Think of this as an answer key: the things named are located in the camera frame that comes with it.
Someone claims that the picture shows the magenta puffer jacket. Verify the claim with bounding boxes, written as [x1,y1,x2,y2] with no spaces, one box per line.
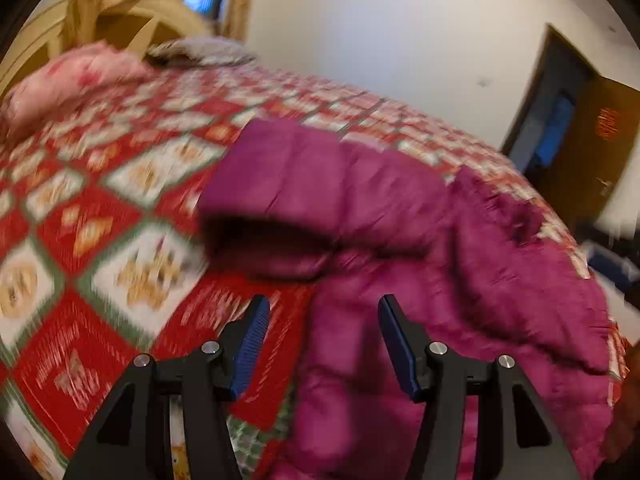
[198,119,612,479]

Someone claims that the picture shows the red patterned bedspread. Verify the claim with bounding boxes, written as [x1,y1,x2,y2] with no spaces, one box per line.
[0,58,632,480]

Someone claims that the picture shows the red door decoration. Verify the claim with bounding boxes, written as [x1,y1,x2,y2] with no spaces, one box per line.
[596,107,620,141]

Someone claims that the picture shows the brown wooden door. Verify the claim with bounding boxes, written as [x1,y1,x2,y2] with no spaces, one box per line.
[525,76,639,233]

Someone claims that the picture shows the pink floral folded blanket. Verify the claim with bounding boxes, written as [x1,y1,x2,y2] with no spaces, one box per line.
[1,42,154,138]

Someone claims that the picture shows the striped grey pillow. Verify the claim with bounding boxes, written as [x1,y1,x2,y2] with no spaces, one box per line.
[145,36,257,67]

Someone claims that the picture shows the beige wooden headboard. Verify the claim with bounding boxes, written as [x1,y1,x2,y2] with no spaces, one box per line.
[1,0,214,93]

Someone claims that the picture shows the right beige curtain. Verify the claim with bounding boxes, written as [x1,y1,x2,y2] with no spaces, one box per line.
[217,0,252,42]

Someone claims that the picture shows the metal door handle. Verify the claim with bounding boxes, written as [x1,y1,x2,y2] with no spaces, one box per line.
[597,178,615,197]

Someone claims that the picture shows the dark wooden door frame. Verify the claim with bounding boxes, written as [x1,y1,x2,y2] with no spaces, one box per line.
[501,25,600,172]

